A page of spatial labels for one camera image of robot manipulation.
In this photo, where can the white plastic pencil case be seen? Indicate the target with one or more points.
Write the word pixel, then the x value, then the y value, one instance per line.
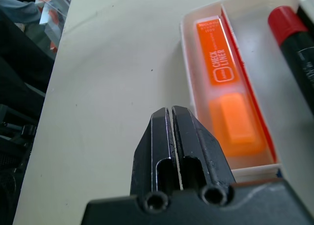
pixel 260 87

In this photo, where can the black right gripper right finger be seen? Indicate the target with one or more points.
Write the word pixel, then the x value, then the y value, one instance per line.
pixel 196 146

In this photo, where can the orange highlighter marker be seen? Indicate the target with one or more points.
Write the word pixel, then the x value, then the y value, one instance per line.
pixel 227 92

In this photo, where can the black marker with red cap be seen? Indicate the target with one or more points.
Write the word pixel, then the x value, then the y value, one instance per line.
pixel 294 41

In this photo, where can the clear plastic box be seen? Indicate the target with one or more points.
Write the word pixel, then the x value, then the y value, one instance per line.
pixel 50 16

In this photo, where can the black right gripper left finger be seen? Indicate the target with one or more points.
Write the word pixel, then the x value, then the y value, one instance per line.
pixel 152 146

